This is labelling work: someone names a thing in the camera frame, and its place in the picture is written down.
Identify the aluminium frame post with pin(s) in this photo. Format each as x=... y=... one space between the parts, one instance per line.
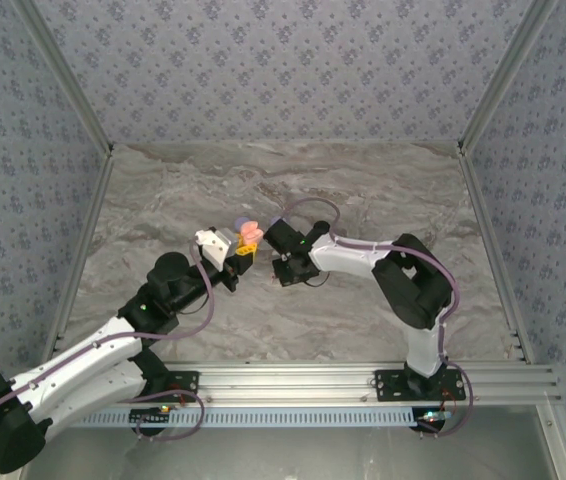
x=67 y=75
x=503 y=75

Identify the aluminium mounting rail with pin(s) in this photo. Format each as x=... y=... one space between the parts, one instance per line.
x=283 y=385

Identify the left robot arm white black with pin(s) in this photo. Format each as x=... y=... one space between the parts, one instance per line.
x=3 y=420

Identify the small black electronics board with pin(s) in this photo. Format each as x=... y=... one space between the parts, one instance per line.
x=150 y=416
x=433 y=417

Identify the grey metal panel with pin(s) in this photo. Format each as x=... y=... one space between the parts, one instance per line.
x=283 y=457

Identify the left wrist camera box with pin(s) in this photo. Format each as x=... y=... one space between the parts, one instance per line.
x=220 y=245

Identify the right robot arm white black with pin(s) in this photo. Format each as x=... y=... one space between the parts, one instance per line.
x=413 y=280

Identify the aluminium table side rail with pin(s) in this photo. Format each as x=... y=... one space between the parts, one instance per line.
x=475 y=195
x=97 y=195

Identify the pink earbud charging case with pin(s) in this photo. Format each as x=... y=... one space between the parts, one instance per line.
x=250 y=232

